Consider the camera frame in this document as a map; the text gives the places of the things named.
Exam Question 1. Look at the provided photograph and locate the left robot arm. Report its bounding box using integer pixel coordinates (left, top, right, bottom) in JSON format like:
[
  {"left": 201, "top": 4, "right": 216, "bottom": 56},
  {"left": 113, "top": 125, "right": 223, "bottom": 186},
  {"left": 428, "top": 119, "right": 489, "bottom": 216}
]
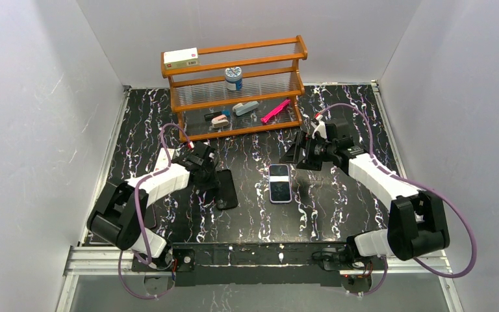
[{"left": 86, "top": 142, "right": 220, "bottom": 260}]

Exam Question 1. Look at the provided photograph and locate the pink comb tool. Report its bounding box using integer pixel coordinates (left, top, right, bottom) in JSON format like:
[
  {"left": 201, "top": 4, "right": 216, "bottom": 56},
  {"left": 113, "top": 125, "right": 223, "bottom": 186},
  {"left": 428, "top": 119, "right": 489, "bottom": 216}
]
[{"left": 261, "top": 99, "right": 291, "bottom": 124}]

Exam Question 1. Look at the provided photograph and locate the grey blue stapler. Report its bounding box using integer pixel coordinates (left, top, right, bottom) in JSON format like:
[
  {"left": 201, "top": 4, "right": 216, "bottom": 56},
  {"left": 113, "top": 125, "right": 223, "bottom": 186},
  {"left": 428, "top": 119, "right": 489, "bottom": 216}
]
[{"left": 232, "top": 101, "right": 260, "bottom": 116}]

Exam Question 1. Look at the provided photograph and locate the pink white stapler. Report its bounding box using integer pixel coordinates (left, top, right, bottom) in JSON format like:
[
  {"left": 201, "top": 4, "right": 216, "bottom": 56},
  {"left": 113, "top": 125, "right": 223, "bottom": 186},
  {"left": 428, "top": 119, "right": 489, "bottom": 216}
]
[{"left": 211, "top": 114, "right": 229, "bottom": 129}]

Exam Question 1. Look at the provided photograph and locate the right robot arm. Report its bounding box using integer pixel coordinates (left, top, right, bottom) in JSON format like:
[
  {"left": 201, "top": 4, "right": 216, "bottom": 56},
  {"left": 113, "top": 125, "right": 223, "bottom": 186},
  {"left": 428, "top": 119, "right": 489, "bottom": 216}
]
[{"left": 280, "top": 119, "right": 450, "bottom": 262}]

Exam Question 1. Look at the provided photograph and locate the white cardboard box on table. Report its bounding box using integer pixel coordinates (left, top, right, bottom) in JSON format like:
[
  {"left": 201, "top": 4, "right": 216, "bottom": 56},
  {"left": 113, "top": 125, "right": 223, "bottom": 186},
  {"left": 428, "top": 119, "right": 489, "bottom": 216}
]
[{"left": 153, "top": 148, "right": 178, "bottom": 171}]

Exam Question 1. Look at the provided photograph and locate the blue white jar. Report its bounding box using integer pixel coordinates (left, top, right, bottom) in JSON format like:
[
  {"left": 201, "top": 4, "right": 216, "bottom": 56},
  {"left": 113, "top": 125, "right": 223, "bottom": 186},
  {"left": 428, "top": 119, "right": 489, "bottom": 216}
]
[{"left": 224, "top": 66, "right": 242, "bottom": 91}]

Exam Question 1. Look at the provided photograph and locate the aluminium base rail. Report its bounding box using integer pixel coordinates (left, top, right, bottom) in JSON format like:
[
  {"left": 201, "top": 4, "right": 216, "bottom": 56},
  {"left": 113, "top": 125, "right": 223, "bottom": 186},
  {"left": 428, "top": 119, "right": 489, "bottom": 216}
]
[{"left": 63, "top": 243, "right": 454, "bottom": 287}]

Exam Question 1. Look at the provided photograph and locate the orange wooden shelf rack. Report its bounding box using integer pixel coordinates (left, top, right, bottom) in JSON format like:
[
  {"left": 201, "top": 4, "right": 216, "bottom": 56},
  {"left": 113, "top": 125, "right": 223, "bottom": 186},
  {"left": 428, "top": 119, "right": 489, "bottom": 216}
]
[{"left": 160, "top": 35, "right": 308, "bottom": 140}]

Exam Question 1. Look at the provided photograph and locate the black phone case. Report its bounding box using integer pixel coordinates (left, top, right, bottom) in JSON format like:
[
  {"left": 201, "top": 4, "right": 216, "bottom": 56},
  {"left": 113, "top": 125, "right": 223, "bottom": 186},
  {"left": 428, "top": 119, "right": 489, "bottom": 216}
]
[{"left": 215, "top": 169, "right": 238, "bottom": 210}]

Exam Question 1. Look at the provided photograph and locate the black teal marker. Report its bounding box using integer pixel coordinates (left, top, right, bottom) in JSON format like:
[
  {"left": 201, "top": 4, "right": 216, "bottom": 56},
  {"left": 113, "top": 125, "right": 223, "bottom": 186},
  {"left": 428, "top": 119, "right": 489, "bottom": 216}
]
[{"left": 204, "top": 110, "right": 230, "bottom": 122}]

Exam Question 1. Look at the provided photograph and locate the white box on shelf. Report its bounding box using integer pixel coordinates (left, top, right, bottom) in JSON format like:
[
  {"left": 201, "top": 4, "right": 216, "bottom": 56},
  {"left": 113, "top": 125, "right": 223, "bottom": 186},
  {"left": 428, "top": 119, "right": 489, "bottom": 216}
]
[{"left": 163, "top": 47, "right": 200, "bottom": 70}]

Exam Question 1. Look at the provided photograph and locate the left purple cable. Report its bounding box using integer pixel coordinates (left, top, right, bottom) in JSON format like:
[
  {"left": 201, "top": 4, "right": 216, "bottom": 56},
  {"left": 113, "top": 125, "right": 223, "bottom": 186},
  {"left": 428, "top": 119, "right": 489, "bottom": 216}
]
[{"left": 118, "top": 123, "right": 194, "bottom": 300}]

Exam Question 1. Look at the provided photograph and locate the dark phone with pink edge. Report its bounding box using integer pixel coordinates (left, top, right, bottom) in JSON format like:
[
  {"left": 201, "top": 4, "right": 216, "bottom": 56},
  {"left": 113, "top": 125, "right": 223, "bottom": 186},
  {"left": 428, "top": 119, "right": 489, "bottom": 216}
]
[{"left": 144, "top": 206, "right": 157, "bottom": 229}]

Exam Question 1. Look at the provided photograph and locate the lavender phone case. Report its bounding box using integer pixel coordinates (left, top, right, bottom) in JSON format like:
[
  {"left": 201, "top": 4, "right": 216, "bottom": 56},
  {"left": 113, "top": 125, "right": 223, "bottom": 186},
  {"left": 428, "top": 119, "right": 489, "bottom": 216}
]
[{"left": 268, "top": 163, "right": 294, "bottom": 205}]

